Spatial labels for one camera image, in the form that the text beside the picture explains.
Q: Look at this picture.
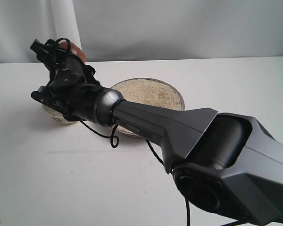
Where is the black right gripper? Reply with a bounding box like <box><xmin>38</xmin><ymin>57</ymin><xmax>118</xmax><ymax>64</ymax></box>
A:
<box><xmin>30</xmin><ymin>39</ymin><xmax>108</xmax><ymax>121</ymax></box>

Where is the brown wooden cup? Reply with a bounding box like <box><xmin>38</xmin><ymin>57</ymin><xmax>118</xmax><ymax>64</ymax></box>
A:
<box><xmin>58</xmin><ymin>41</ymin><xmax>86</xmax><ymax>63</ymax></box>

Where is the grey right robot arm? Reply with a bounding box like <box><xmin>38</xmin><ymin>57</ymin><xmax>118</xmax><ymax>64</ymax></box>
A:
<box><xmin>30</xmin><ymin>38</ymin><xmax>283</xmax><ymax>226</ymax></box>

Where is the white floral ceramic bowl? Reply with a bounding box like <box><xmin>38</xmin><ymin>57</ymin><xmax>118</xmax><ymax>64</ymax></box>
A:
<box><xmin>42</xmin><ymin>105</ymin><xmax>75</xmax><ymax>124</ymax></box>

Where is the round steel rice tray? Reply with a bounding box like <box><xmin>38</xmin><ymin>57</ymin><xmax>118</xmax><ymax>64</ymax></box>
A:
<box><xmin>110</xmin><ymin>77</ymin><xmax>186</xmax><ymax>139</ymax></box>

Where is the white backdrop curtain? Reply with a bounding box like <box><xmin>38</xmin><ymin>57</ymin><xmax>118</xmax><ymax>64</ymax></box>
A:
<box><xmin>0</xmin><ymin>0</ymin><xmax>283</xmax><ymax>63</ymax></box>

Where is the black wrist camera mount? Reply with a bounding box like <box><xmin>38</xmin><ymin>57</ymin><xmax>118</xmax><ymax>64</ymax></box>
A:
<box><xmin>31</xmin><ymin>86</ymin><xmax>56</xmax><ymax>108</ymax></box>

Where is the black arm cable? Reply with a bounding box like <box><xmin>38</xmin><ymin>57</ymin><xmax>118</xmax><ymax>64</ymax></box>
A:
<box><xmin>44</xmin><ymin>38</ymin><xmax>250</xmax><ymax>226</ymax></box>

